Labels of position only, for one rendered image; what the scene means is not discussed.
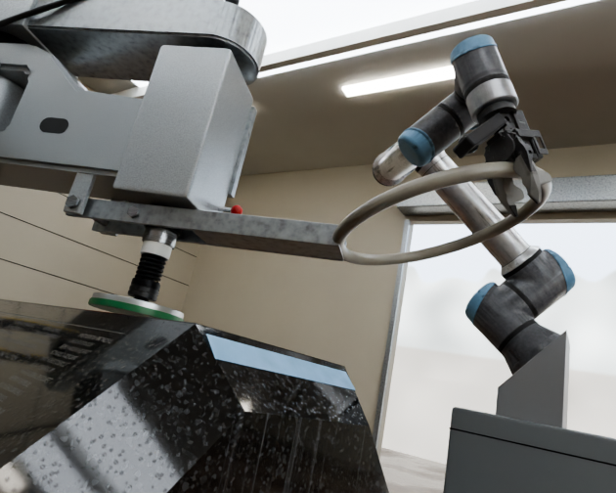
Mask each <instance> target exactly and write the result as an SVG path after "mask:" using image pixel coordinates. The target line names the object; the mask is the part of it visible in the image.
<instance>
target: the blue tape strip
mask: <svg viewBox="0 0 616 493"><path fill-rule="evenodd" d="M206 335H207V338H208V341H209V344H210V346H211V349H212V352H213V355H214V358H215V359H218V360H222V361H227V362H231V363H236V364H240V365H245V366H248V367H253V368H257V369H261V370H266V371H270V372H275V373H279V374H284V375H288V376H293V377H297V378H302V379H306V380H309V381H317V382H322V383H326V384H331V385H335V386H340V387H344V388H349V389H353V390H356V389H355V387H354V386H353V384H352V382H351V380H350V379H349V378H348V376H347V374H346V372H343V371H340V370H337V369H333V368H330V367H326V366H322V365H319V364H315V363H311V362H308V361H304V360H301V359H297V358H293V357H290V356H286V355H283V354H280V353H276V352H272V351H269V350H265V349H261V348H258V347H254V346H250V345H247V344H243V343H239V342H236V341H232V340H228V339H225V338H222V337H218V336H212V335H208V334H206Z"/></svg>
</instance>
